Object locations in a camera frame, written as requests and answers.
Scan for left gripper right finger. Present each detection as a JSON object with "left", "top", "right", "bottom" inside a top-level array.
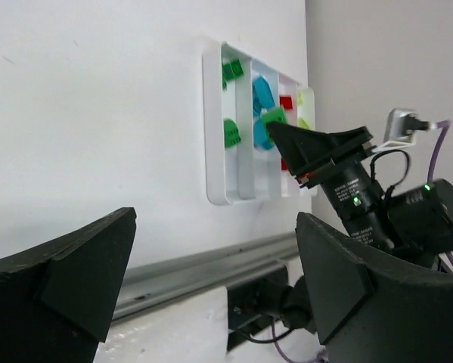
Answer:
[{"left": 296, "top": 213, "right": 453, "bottom": 363}]

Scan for dark green sloped lego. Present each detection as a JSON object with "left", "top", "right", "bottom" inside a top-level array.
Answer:
[{"left": 229, "top": 59, "right": 244, "bottom": 79}]

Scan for red lego brick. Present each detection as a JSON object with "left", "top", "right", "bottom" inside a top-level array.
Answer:
[{"left": 279, "top": 95, "right": 294, "bottom": 111}]

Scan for pale yellow square lego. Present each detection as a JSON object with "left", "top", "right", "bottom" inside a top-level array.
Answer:
[{"left": 297, "top": 117, "right": 315, "bottom": 130}]

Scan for aluminium frame rail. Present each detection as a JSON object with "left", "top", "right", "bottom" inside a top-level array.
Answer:
[{"left": 113, "top": 232, "right": 298, "bottom": 322}]

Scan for blue rounded lego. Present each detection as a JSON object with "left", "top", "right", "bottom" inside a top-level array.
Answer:
[{"left": 253, "top": 119, "right": 275, "bottom": 150}]

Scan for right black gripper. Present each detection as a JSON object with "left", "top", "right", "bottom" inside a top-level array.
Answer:
[{"left": 267, "top": 122, "right": 453, "bottom": 257}]

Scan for white compartment tray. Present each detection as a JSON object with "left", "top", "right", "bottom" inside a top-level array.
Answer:
[{"left": 202, "top": 42, "right": 315, "bottom": 206}]

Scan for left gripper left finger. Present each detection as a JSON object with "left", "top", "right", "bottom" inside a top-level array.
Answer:
[{"left": 0, "top": 207, "right": 136, "bottom": 362}]

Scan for cyan small lego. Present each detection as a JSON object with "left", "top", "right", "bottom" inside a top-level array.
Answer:
[{"left": 253, "top": 99, "right": 266, "bottom": 118}]

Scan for green small lego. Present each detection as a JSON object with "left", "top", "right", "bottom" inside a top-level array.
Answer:
[{"left": 261, "top": 107, "right": 288, "bottom": 131}]

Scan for green 2x3 lego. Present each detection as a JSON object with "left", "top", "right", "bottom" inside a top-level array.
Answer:
[
  {"left": 223, "top": 118, "right": 242, "bottom": 149},
  {"left": 222, "top": 63, "right": 231, "bottom": 91}
]

